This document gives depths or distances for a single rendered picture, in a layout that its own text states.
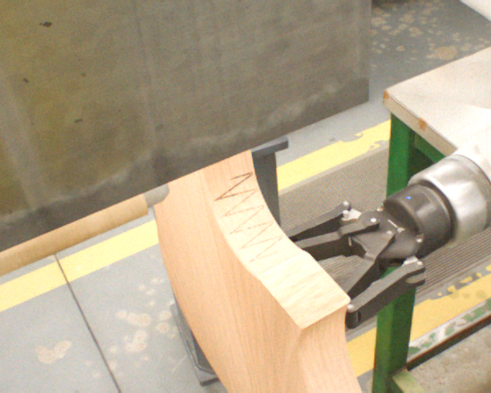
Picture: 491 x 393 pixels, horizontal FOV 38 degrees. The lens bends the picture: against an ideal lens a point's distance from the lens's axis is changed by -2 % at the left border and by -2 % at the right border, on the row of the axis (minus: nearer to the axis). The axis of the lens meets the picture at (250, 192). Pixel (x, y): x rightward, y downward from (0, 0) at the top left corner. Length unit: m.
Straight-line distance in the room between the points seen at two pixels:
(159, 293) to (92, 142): 1.83
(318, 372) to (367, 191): 1.75
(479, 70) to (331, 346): 0.71
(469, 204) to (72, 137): 0.57
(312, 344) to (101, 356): 1.46
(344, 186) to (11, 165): 2.10
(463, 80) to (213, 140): 0.90
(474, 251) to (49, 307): 1.24
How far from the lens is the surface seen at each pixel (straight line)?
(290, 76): 0.27
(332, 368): 0.58
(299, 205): 2.26
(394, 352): 1.54
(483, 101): 1.11
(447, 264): 2.11
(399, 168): 1.17
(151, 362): 1.93
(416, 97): 1.10
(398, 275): 0.71
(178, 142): 0.26
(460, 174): 0.77
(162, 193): 0.47
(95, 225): 0.46
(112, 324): 2.04
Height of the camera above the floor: 1.56
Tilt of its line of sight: 42 degrees down
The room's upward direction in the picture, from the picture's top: 6 degrees counter-clockwise
